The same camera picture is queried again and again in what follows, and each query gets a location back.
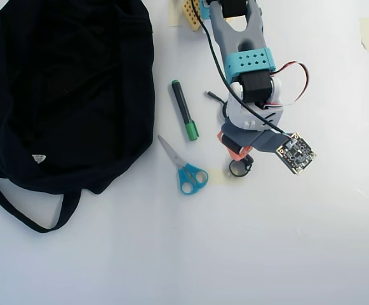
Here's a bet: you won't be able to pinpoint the black braided USB cable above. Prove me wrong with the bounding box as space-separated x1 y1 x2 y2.
205 90 230 121

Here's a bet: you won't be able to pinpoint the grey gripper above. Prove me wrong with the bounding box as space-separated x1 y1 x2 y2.
217 122 290 163

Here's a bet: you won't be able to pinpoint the black camera cable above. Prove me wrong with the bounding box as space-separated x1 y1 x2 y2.
189 0 296 139

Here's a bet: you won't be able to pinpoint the bare camera circuit board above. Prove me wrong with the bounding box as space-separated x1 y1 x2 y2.
275 132 318 175

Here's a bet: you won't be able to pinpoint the pale yellow tape patch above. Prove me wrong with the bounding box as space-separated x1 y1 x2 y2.
208 170 232 185

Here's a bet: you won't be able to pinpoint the narrow beige masking tape strip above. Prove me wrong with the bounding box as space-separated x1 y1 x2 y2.
168 0 184 28

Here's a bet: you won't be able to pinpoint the black fabric bag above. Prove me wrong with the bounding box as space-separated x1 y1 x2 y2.
0 0 156 234

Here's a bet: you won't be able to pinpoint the scissors with blue handles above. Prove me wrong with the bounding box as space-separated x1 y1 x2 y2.
157 134 210 196

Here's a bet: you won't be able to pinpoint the black marker with green cap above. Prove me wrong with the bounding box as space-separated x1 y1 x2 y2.
170 79 200 142

